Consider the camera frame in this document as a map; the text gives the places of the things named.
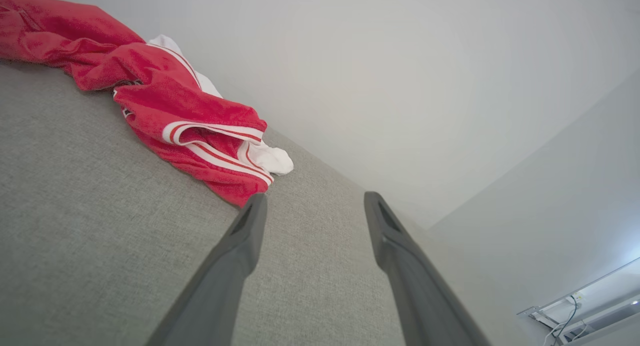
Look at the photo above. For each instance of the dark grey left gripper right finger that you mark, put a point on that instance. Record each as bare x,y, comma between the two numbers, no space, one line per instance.
415,286

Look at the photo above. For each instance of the white metal desk frame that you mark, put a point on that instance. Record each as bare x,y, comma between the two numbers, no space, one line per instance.
607,316

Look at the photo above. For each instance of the grey fabric sofa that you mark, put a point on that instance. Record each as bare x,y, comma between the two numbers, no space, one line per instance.
75,211

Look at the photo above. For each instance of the red and white striped garment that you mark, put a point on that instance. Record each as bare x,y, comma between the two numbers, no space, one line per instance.
165,100

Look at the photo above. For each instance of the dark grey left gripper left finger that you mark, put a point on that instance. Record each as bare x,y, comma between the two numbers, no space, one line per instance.
227,276

